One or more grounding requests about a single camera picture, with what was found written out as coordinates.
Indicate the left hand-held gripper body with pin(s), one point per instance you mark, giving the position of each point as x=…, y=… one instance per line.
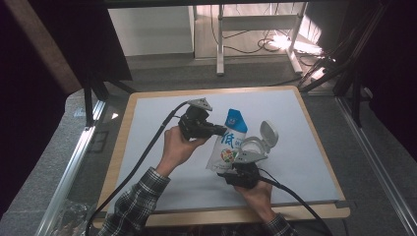
x=195, y=124

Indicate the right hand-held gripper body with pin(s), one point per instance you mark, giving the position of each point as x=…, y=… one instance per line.
x=244, y=175

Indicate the blue and white milk carton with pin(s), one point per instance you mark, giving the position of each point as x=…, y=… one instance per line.
x=229, y=144

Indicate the white lidded cup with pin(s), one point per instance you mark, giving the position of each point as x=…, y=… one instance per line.
x=262, y=139

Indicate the person's right hand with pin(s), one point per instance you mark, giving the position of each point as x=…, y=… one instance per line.
x=257, y=200

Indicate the person's left hand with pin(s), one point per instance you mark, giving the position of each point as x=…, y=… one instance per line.
x=178, y=150

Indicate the white table mat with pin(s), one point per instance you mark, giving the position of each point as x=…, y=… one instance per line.
x=295, y=164

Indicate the white cabinet panel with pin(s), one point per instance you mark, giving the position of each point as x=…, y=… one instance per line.
x=150, y=31

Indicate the black metal stand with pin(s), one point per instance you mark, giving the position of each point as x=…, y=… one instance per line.
x=88, y=105

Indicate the black curtain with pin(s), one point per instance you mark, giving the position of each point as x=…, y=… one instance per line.
x=85, y=36

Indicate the clear plastic bag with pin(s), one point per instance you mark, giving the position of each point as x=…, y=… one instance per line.
x=70, y=218

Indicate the white desk frame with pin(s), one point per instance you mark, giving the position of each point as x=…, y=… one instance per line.
x=255, y=23

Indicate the aluminium rail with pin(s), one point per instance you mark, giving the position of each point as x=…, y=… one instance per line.
x=377, y=160
x=70, y=177

